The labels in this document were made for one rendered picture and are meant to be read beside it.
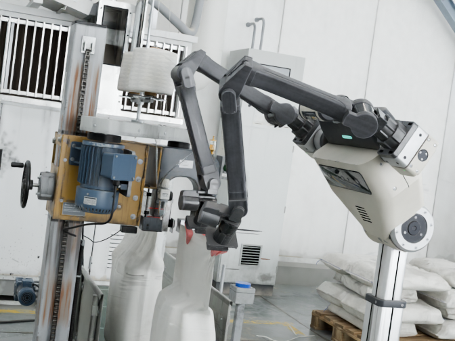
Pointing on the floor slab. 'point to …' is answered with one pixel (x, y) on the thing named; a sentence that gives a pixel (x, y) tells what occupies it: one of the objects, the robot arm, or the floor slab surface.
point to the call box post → (237, 322)
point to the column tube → (53, 256)
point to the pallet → (321, 320)
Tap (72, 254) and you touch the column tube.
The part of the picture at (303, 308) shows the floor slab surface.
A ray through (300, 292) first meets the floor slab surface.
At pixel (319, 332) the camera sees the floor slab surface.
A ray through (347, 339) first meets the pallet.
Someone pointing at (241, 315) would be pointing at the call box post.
